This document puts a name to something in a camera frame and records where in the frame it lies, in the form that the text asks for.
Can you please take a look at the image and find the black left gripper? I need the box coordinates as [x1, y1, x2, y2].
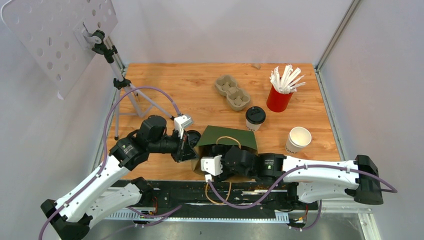
[148, 128, 200, 163]

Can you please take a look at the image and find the green paper bag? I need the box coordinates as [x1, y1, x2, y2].
[192, 125, 259, 206]

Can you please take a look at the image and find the white paper coffee cup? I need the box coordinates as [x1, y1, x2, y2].
[246, 120, 262, 132]

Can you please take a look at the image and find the black coffee cup lid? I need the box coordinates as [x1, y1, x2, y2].
[245, 106, 266, 125]

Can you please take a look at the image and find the cardboard cup carrier stack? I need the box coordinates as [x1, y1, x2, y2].
[214, 74, 251, 112]

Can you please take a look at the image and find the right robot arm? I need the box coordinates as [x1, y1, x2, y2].
[200, 144, 384, 209]

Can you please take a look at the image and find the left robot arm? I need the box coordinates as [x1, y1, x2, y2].
[40, 115, 201, 240]

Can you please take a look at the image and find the white paper cup stack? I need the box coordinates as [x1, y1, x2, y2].
[285, 126, 312, 154]

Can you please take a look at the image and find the red cylindrical straw holder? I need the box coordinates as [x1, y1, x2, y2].
[266, 86, 294, 113]

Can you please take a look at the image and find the wrapped white straws bundle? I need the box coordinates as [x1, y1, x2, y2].
[269, 64, 306, 94]

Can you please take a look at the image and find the white tripod stand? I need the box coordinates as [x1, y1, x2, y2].
[90, 29, 174, 141]

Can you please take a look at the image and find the white perforated board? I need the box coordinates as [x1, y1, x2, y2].
[1, 0, 118, 99]

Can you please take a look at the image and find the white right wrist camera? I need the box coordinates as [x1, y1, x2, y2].
[200, 154, 223, 183]

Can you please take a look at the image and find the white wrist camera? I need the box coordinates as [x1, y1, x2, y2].
[173, 114, 194, 139]
[200, 154, 223, 183]

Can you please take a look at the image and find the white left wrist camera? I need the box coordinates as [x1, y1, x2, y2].
[173, 114, 194, 139]

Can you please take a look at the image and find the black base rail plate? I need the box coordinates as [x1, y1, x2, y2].
[131, 180, 319, 219]

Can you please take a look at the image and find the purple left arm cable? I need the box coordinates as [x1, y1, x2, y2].
[38, 86, 183, 240]

